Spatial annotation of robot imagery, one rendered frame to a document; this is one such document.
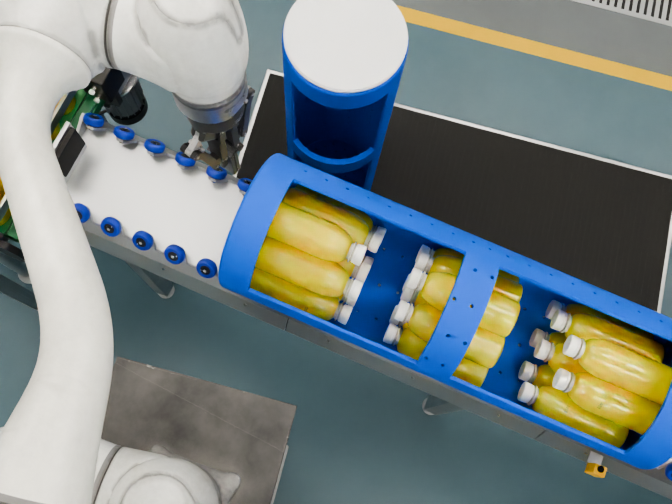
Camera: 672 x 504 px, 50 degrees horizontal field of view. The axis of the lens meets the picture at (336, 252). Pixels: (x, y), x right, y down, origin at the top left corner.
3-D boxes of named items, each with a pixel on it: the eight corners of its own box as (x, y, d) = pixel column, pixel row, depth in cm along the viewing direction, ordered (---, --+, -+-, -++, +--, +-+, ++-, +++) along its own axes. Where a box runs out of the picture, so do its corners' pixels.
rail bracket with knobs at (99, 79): (109, 113, 167) (97, 92, 157) (81, 101, 167) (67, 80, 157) (129, 78, 169) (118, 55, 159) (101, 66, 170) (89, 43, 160)
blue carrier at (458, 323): (615, 472, 146) (691, 470, 119) (223, 300, 151) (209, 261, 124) (652, 344, 154) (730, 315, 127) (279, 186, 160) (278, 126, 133)
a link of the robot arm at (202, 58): (263, 39, 83) (153, 11, 83) (254, -50, 68) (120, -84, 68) (236, 122, 80) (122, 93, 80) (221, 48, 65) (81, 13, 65)
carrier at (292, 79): (277, 151, 247) (304, 227, 240) (265, 0, 162) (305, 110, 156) (356, 128, 250) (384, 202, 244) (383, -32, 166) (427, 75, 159)
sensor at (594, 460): (596, 477, 151) (605, 478, 146) (583, 471, 151) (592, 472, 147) (607, 442, 153) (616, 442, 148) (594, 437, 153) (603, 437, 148)
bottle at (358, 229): (289, 184, 138) (378, 222, 137) (293, 188, 145) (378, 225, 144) (274, 218, 138) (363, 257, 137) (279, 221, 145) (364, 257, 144)
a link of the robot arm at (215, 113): (261, 63, 82) (264, 88, 88) (200, 19, 83) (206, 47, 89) (210, 121, 80) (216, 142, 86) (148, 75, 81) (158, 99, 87)
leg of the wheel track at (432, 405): (435, 417, 241) (480, 409, 180) (419, 410, 241) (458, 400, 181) (441, 401, 242) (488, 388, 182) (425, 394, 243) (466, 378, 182)
